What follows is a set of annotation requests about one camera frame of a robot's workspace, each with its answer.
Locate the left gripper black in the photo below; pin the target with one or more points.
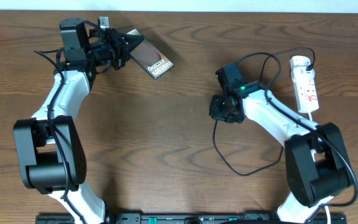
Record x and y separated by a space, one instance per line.
119 50

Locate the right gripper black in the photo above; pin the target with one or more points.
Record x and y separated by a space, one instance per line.
214 112

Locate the Galaxy smartphone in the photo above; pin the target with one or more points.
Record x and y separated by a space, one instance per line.
151 59

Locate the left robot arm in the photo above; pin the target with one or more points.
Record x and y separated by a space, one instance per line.
50 154

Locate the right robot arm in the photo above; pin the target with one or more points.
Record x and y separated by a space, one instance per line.
317 164

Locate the white charger adapter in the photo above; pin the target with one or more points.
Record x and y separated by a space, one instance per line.
300 69

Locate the white power strip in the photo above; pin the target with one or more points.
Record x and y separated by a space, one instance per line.
306 96

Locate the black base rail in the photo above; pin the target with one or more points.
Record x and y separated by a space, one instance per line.
136 218

